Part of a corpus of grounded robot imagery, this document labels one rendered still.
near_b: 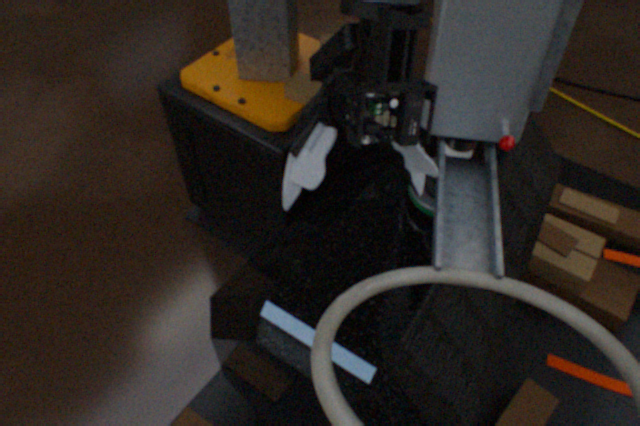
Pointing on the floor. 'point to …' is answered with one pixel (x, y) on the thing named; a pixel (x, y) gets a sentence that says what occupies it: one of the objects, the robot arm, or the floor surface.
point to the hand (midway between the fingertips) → (352, 200)
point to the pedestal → (239, 169)
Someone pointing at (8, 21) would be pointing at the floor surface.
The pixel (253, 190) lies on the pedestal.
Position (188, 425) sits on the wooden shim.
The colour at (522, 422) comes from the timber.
